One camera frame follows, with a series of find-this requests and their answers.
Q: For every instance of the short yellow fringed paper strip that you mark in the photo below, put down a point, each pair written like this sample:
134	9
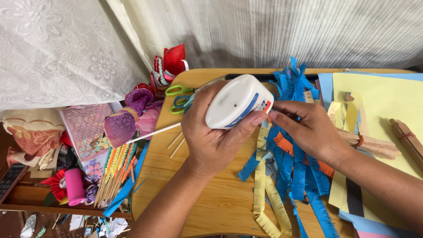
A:
262	140

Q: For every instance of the red paper rosette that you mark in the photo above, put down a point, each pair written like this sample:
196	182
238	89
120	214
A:
54	185

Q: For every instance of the pastel paper flower cutouts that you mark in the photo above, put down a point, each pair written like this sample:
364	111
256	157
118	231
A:
93	170

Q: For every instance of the orange fringed paper strip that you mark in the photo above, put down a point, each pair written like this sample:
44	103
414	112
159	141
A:
284	145

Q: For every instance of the heap of blue fringed strips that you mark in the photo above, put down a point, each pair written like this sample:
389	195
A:
299	180

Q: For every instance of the white lace curtain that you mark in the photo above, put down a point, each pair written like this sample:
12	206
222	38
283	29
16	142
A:
56	49

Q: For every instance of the pink paper flower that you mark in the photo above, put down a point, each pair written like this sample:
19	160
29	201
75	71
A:
148	120

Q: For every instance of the wide bundle of craft sticks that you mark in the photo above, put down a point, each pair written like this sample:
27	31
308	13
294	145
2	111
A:
376	147

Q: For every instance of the heap of paper scraps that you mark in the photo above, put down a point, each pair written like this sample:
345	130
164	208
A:
99	226

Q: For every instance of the yellow paper sheet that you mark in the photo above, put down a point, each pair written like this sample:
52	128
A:
386	99

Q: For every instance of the person's right hand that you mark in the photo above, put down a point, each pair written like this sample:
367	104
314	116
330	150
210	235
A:
314	132

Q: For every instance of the red paper flower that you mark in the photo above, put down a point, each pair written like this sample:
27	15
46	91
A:
173	59

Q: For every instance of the long yellow fringed paper strip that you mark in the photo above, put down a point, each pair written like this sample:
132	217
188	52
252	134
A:
276	201

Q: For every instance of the white paper stick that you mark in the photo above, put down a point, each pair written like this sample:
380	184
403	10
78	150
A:
153	133

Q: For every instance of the black paper strip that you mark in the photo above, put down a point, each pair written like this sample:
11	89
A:
354	198

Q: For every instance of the cut yellow paper scraps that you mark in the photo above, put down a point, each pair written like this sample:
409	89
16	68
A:
350	112

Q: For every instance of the bundle of skewers with braided paper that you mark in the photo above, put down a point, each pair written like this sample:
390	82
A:
114	172

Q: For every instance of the narrow bundle of craft sticks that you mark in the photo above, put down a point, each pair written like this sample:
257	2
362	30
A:
408	138

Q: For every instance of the person's left hand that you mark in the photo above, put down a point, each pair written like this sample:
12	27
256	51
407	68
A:
208	145

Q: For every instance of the cream striped curtain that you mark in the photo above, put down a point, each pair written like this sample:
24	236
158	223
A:
281	31

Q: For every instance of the thin wooden stick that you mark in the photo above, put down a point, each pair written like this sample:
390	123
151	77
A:
177	148
175	140

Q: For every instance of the purple paper flower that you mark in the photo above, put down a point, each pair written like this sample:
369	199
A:
124	124

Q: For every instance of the holographic pink paper sheet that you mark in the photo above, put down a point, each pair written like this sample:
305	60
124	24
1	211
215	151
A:
86	129

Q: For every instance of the blue and green scissors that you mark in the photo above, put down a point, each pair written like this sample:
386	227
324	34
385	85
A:
180	103

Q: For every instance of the white glue bottle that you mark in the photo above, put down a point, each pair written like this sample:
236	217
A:
236	100

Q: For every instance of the light blue paper sheet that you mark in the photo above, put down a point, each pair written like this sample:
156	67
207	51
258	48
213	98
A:
370	226
325	87

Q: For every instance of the long blue paper strip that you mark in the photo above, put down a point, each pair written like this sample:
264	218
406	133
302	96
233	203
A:
127	186

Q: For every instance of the cream embroidered cloth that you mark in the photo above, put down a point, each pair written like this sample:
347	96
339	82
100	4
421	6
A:
33	135

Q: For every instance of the pink plastic bottle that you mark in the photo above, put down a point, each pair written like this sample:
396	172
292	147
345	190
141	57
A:
74	186

